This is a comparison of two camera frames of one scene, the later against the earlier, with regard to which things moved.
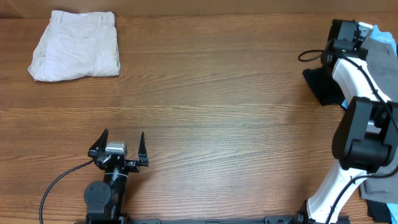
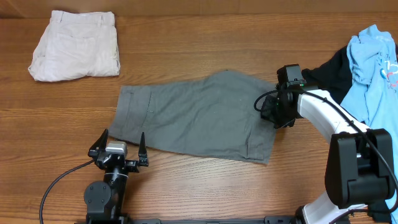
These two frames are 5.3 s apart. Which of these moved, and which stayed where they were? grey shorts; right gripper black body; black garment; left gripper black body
Moved: grey shorts; right gripper black body
Stayed: black garment; left gripper black body
